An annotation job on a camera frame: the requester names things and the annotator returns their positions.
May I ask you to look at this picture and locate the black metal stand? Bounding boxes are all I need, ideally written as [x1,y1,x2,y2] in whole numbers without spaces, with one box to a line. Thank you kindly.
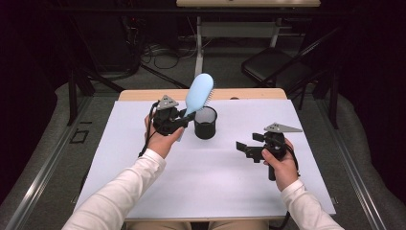
[66,65,125,127]
[312,68,340,130]

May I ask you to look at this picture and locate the black mesh pen holder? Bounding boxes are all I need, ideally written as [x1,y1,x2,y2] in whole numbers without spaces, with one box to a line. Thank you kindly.
[193,105,218,140]

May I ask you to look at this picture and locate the metal floor rail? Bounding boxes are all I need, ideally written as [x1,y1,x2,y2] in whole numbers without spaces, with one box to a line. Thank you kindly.
[4,95,94,230]
[320,99,387,230]

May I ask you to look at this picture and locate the person's left hand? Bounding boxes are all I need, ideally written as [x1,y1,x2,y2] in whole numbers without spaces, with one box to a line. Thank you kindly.
[144,113,186,160]

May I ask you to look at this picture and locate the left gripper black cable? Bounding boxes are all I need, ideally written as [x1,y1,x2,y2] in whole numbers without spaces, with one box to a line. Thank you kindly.
[138,101,161,158]

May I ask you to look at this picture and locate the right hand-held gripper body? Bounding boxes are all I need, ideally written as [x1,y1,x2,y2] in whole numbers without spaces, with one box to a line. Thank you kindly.
[252,122,304,181]

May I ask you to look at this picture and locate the light blue hairbrush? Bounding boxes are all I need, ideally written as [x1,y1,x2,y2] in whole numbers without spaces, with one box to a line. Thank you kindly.
[176,73,215,142]

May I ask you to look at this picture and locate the black folding chair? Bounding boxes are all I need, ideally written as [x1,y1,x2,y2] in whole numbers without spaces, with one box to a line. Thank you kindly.
[241,27,340,97]

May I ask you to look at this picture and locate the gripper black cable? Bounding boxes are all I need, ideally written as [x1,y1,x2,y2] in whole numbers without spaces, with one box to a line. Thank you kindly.
[284,143,301,177]
[138,101,161,158]

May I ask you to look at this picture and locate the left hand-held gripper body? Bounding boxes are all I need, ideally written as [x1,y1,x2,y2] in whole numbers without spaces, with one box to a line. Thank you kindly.
[152,94,185,137]

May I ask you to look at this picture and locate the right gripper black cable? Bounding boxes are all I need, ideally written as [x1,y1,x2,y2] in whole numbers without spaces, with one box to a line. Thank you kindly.
[284,143,301,177]

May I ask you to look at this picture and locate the person's right hand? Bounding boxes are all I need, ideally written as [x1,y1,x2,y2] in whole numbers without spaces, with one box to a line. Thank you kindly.
[261,138,301,192]

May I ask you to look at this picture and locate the tangle of floor cables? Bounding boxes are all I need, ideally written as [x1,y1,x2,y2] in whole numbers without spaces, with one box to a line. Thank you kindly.
[140,41,199,70]

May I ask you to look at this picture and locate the background desk with white legs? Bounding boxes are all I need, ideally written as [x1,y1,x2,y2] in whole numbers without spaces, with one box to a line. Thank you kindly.
[176,0,321,81]

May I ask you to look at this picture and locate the white table cover sheet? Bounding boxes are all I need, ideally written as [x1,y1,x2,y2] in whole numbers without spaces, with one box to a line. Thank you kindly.
[74,99,337,220]

